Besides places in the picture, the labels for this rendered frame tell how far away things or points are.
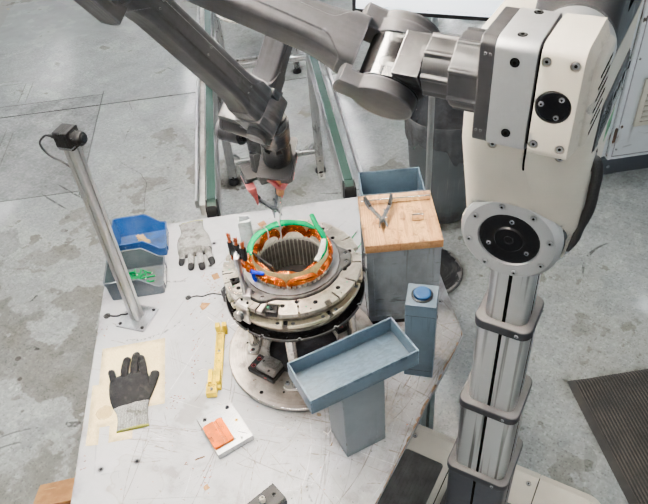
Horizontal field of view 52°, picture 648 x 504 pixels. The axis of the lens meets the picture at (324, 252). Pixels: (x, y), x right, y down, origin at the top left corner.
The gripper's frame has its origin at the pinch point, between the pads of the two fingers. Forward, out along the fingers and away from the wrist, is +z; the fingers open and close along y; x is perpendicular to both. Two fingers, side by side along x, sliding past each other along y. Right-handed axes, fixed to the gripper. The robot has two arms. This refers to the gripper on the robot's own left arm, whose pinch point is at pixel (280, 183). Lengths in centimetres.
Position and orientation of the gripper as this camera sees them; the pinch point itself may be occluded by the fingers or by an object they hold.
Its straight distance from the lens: 136.7
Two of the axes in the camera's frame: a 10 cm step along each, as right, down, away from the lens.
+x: 9.9, 1.0, -0.7
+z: 0.2, 4.7, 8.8
